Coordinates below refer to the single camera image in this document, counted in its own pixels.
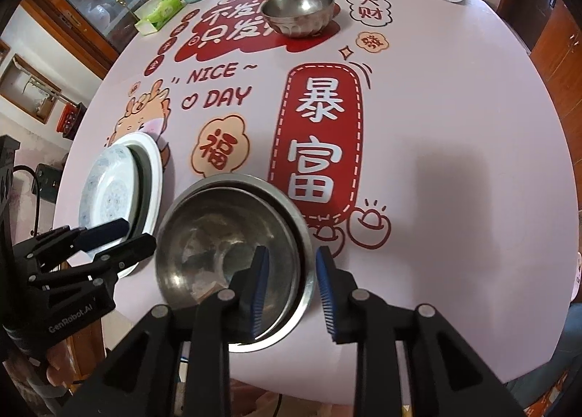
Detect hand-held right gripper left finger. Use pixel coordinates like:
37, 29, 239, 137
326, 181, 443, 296
64, 245, 270, 417

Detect red crate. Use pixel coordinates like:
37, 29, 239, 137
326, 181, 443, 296
57, 103, 87, 140

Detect pink printed tablecloth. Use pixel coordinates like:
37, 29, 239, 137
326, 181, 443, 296
52, 0, 582, 400

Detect large steel bowl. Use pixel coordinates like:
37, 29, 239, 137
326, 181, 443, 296
155, 174, 316, 353

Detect green tissue pack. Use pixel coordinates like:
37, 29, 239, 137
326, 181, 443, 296
134, 0, 184, 36

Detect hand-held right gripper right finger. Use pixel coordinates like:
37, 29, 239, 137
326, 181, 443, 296
316, 246, 526, 417

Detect small steel bowl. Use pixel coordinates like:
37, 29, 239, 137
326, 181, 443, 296
260, 0, 336, 39

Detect green plate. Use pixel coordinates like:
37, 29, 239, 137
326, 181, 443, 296
129, 144, 158, 236

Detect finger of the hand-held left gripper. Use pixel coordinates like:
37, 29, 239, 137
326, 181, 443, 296
13, 218, 130, 263
27, 234, 158, 290

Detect wooden glass-door cabinet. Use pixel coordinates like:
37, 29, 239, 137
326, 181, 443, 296
23, 0, 255, 67

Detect black power strip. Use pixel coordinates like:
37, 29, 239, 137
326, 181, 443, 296
34, 163, 62, 204

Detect plain white plate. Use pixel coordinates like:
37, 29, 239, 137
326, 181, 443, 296
107, 131, 164, 279

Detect wooden door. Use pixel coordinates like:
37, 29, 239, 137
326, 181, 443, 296
530, 0, 582, 81

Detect white blue-patterned plate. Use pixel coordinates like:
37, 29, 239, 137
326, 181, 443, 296
78, 144, 139, 258

